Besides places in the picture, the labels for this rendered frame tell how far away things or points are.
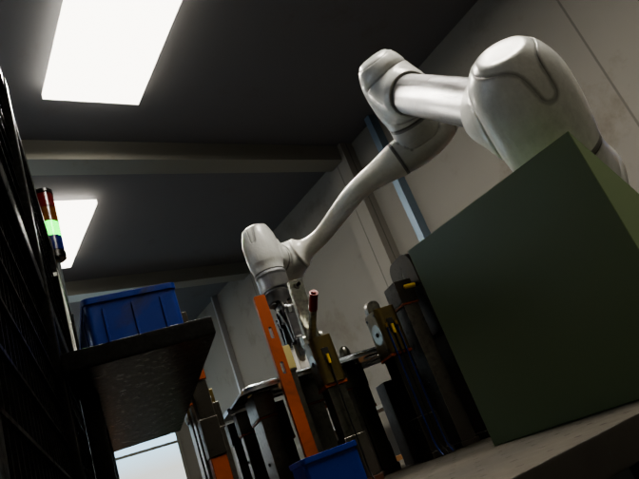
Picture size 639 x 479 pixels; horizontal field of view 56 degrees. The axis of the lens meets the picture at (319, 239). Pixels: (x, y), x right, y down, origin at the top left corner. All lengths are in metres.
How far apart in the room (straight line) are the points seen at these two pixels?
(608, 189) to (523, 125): 0.18
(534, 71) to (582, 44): 3.36
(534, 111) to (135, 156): 3.96
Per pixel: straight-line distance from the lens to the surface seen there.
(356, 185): 1.66
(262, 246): 1.68
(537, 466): 0.58
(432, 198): 5.06
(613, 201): 0.90
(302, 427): 1.43
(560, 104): 1.02
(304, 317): 1.51
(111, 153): 4.68
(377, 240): 5.36
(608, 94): 4.23
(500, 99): 1.00
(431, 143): 1.63
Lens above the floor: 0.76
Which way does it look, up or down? 20 degrees up
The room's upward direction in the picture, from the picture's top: 21 degrees counter-clockwise
